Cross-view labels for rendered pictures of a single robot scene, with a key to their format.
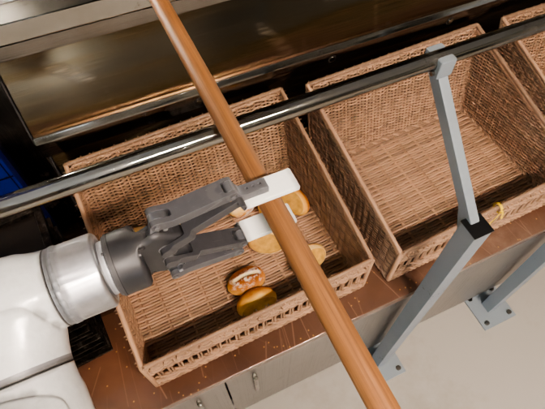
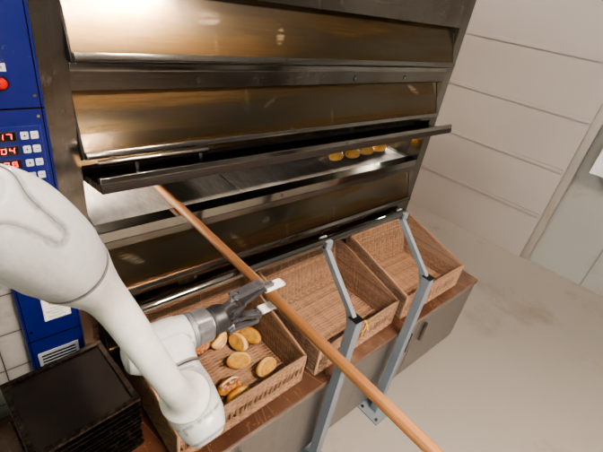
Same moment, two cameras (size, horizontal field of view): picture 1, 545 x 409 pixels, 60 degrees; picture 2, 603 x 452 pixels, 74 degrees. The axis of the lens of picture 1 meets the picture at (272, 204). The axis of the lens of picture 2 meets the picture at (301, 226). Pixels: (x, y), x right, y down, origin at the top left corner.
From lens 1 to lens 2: 0.65 m
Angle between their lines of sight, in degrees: 31
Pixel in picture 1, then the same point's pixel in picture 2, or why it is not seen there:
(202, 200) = (251, 287)
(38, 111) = not seen: hidden behind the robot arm
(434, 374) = not seen: outside the picture
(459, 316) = (358, 419)
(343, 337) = (315, 334)
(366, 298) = (303, 386)
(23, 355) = (187, 351)
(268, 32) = (235, 237)
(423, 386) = not seen: outside the picture
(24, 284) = (182, 323)
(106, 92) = (149, 270)
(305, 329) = (270, 410)
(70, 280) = (201, 321)
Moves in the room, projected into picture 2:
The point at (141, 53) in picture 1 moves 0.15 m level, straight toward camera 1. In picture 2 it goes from (170, 247) to (186, 271)
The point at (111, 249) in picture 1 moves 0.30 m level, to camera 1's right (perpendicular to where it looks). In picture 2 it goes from (214, 310) to (326, 301)
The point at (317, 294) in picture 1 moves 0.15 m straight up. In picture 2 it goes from (301, 322) to (310, 278)
